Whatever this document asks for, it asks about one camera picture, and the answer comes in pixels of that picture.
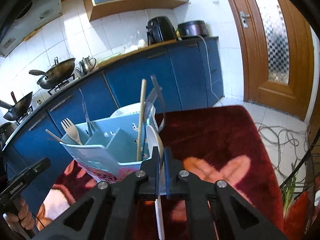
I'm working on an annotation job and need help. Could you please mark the gas stove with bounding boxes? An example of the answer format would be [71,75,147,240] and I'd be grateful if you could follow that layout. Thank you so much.
[47,74,75,96]

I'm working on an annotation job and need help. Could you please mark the dark rice cooker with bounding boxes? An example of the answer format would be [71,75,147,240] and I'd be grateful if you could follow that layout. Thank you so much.
[177,20,209,40]

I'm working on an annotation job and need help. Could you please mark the beige plastic fork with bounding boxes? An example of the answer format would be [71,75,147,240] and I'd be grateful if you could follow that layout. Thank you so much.
[61,118,82,145]

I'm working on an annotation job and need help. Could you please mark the steel knife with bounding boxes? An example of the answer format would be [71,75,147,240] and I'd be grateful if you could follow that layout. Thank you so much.
[79,88,93,137]

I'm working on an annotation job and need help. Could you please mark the black wire rack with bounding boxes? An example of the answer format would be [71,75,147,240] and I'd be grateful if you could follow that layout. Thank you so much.
[280,137,319,207]

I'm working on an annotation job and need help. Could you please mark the floor cables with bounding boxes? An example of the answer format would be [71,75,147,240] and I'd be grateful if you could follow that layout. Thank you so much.
[254,122,312,181]

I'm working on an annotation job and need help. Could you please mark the beige chopstick slanted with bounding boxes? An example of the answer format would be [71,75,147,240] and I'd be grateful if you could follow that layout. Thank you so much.
[45,129,66,144]

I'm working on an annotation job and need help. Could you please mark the wooden door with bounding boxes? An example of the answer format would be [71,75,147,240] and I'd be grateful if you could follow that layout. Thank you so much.
[228,0,315,120]

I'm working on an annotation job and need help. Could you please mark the steel kettle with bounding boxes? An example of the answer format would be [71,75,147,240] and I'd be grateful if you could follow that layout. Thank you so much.
[79,56,97,75]

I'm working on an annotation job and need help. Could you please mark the blue base cabinets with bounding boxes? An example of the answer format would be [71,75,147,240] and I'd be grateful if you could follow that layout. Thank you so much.
[2,36,225,215]

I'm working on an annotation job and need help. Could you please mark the black air fryer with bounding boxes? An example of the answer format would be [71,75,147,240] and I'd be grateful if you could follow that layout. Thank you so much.
[146,16,178,46]

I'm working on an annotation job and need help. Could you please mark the white power cord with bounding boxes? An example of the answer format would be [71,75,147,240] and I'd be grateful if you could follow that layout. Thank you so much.
[195,35,221,106]

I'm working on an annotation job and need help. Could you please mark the red floral blanket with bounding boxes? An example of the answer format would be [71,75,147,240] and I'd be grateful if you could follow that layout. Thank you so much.
[36,105,284,239]

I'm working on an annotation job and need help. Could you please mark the steel fork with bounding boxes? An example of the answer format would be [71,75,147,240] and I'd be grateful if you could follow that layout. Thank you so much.
[143,88,162,129]
[150,75,166,132]

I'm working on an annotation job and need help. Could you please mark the black wok left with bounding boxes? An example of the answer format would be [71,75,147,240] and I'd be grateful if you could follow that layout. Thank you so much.
[1,92,33,121]

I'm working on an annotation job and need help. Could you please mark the range hood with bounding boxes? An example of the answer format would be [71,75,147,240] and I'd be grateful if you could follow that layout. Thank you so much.
[1,0,62,57]

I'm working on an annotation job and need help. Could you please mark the light blue chopstick box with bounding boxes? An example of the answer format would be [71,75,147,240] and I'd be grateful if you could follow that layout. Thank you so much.
[61,103,159,184]

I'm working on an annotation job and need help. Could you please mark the large steel wok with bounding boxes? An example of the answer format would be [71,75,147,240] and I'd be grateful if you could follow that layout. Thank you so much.
[29,57,75,89]

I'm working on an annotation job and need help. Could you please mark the door handle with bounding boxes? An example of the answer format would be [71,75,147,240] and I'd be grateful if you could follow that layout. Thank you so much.
[239,11,250,29]

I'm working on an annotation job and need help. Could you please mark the beige plastic spoon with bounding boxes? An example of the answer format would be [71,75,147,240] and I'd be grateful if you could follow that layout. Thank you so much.
[146,125,165,239]

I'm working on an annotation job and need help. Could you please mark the person's left hand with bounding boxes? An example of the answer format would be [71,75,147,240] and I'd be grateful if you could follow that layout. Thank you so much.
[3,197,35,232]

